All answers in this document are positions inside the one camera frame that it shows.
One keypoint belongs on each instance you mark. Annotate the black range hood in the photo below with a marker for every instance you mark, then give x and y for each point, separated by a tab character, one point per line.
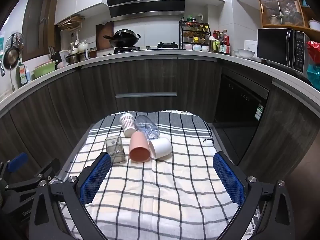
147	0

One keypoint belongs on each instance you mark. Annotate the black white checked cloth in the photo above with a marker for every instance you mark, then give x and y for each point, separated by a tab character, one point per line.
155	192

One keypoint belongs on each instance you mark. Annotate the white cup with red stripes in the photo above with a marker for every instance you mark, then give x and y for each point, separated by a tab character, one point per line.
126	125

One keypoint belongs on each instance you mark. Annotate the red bag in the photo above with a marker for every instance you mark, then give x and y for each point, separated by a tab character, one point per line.
314	52

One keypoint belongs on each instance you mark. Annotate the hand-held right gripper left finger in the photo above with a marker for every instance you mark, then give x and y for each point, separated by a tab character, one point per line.
96	178

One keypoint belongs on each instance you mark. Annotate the wooden glass-door cabinet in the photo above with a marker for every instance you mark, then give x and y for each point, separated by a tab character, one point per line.
280	7

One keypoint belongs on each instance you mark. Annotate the black wok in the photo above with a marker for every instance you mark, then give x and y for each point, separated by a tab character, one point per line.
125	38

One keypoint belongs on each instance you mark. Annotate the hanging frying pan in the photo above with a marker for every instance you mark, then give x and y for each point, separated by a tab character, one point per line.
11	55

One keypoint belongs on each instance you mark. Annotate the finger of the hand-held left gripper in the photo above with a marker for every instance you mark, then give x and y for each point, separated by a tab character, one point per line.
17	160
46	168

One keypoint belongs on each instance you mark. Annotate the teal bag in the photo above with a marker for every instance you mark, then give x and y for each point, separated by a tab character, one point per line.
314	76

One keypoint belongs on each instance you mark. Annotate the brown window frame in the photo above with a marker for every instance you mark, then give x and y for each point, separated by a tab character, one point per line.
37	25

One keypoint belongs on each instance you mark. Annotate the black microwave oven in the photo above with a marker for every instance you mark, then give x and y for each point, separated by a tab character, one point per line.
275	46

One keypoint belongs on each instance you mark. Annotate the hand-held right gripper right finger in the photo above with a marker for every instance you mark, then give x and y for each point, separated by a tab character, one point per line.
228	180

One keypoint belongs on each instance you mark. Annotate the square grey glass cup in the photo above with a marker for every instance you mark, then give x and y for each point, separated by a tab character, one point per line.
114	151

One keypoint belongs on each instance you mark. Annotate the clear blue-tinted glass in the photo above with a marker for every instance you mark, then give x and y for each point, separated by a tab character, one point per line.
146	127

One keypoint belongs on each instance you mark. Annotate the green basin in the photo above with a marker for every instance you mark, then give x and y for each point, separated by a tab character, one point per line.
45	70

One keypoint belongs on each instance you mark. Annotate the black spice rack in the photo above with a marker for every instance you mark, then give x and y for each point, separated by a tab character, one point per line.
195	36

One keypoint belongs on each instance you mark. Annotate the brown cutting board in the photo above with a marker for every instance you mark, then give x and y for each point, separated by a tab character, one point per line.
101	36

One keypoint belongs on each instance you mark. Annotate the white teapot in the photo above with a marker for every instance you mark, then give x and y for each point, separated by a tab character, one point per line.
83	47

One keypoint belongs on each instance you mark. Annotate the green dish soap bottle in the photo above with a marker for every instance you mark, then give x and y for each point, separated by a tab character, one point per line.
22	73

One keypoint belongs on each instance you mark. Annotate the pink cup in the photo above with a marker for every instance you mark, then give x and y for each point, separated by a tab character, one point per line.
138	148

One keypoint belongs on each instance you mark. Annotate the white ladle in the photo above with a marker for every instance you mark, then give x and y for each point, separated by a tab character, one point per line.
77	38

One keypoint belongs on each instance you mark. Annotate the wooden boards on wall rack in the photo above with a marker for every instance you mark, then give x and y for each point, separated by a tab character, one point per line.
71	22

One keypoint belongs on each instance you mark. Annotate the white pot with dark rim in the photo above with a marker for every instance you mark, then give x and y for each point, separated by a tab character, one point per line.
314	25

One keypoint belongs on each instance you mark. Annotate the gas stove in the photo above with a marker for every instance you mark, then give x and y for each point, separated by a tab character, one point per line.
140	48

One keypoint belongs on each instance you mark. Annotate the plain white cup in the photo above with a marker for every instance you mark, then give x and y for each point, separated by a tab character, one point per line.
161	148

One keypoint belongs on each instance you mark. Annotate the group of sauce bottles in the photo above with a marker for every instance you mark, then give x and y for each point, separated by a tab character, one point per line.
222	42

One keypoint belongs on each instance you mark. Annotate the white bowl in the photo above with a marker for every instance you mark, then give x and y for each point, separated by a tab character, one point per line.
246	53

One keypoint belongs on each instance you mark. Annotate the black dishwasher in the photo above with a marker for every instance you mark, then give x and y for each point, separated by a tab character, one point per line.
237	105

